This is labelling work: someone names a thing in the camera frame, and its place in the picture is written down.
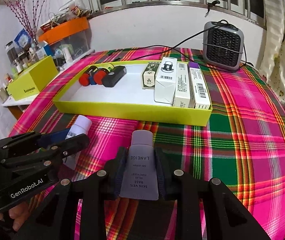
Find white tube blue print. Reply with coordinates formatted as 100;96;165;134
62;114;93;170

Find white box purple end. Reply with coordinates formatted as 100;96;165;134
188;62;211;110

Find grey portable heater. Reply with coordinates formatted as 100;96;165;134
203;20;244;72

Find green white medicine box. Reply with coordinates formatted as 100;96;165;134
141;62;160;89

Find lavender Laneige tube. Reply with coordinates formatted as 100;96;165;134
120;129;159;200

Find red bud branches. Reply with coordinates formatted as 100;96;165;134
2;0;46;40

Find amber bottle yellow label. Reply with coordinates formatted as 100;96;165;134
93;63;115;85

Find orange lid storage bin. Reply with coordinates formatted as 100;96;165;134
38;17;89;60

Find left hand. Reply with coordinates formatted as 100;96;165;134
0;202;30;231

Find black rectangular device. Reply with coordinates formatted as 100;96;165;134
102;66;127;88

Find small blue box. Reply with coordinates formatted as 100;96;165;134
89;74;97;85

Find white box keychain picture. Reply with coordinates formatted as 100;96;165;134
154;57;177;104

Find amber bottle red cap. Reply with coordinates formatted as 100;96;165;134
78;66;98;87

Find narrow white box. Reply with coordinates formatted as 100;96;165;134
173;62;191;108

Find yellow-green shallow tray box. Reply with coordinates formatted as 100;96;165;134
53;60;212;126

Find blue white carton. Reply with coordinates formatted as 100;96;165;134
36;44;54;60

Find black power cable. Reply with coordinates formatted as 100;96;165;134
107;18;250;66

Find plaid tablecloth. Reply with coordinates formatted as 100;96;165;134
9;47;285;239

